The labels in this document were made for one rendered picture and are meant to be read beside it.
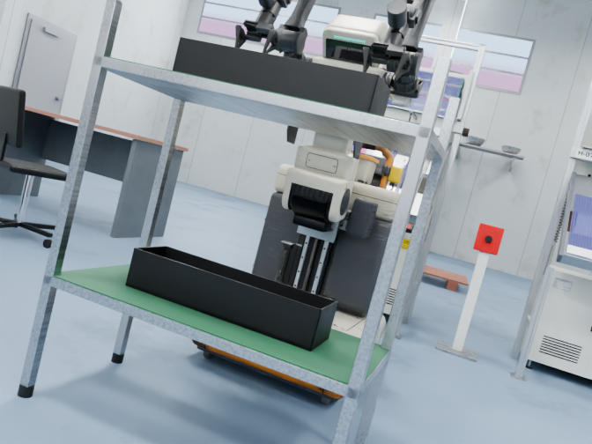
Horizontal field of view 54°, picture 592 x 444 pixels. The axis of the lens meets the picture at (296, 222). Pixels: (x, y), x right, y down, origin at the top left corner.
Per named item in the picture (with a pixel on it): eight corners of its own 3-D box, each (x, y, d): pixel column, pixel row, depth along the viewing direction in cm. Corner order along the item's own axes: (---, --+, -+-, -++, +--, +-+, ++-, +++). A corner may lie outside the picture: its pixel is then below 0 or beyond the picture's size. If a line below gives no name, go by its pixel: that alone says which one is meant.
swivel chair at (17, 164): (10, 223, 383) (38, 96, 376) (81, 245, 372) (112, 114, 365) (-57, 225, 330) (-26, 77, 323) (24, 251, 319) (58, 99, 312)
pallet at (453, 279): (350, 261, 657) (352, 250, 656) (364, 256, 742) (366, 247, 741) (465, 295, 620) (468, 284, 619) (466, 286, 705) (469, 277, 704)
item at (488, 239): (476, 362, 334) (514, 231, 328) (434, 348, 341) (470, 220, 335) (477, 353, 357) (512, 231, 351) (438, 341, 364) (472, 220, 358)
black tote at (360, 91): (380, 130, 159) (390, 90, 158) (366, 119, 143) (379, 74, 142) (200, 90, 177) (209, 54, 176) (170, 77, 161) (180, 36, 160)
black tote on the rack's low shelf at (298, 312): (328, 339, 165) (338, 301, 164) (310, 351, 148) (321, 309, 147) (157, 279, 182) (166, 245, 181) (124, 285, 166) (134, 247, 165)
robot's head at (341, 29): (336, 48, 225) (336, 11, 215) (388, 57, 219) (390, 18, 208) (321, 65, 216) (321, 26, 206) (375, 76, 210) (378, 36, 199)
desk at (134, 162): (34, 195, 536) (53, 113, 530) (166, 237, 492) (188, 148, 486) (-34, 190, 466) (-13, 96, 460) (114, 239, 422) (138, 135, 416)
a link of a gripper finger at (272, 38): (266, 48, 179) (277, 25, 182) (246, 45, 181) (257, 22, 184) (271, 63, 185) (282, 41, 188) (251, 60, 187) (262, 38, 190)
